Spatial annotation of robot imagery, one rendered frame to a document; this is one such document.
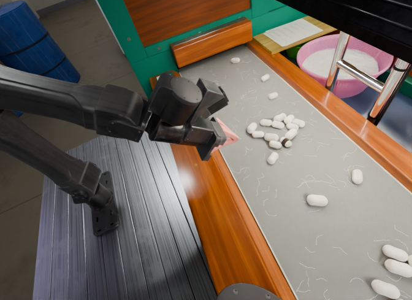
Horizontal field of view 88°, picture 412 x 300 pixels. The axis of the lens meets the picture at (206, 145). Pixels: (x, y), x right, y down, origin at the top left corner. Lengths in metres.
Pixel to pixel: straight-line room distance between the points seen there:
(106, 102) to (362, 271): 0.51
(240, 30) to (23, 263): 1.74
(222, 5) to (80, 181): 0.73
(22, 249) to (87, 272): 1.25
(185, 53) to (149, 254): 0.64
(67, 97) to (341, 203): 0.53
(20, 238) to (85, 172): 1.39
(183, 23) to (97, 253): 0.76
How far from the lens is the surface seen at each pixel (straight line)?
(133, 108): 0.38
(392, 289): 0.48
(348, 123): 0.63
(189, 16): 0.87
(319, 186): 0.53
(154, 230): 0.60
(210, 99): 0.37
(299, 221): 0.49
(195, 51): 0.84
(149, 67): 0.89
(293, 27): 1.00
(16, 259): 1.89
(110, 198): 0.69
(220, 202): 0.48
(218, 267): 0.44
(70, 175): 0.57
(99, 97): 0.38
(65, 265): 0.71
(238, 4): 0.93
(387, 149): 0.60
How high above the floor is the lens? 1.20
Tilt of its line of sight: 50 degrees down
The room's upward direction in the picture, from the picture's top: 18 degrees counter-clockwise
